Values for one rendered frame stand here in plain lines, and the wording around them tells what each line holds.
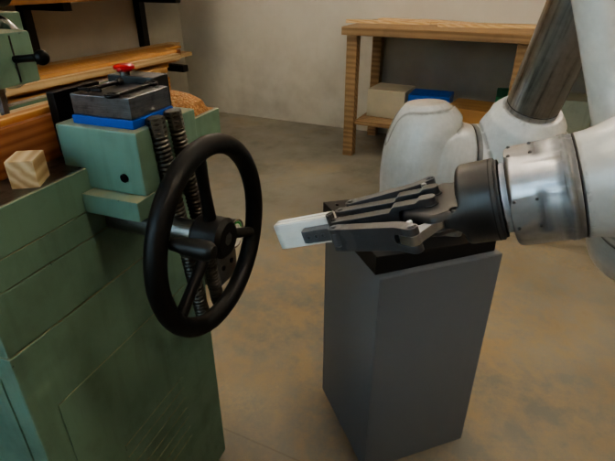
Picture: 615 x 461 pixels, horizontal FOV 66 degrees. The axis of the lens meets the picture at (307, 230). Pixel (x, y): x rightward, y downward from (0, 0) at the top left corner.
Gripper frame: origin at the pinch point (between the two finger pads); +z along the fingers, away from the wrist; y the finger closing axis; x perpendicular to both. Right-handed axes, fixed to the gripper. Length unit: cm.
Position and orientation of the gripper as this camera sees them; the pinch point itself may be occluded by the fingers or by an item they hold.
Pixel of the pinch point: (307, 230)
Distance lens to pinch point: 52.1
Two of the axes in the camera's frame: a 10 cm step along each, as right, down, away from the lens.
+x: 3.2, 8.8, 3.5
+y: -3.5, 4.5, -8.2
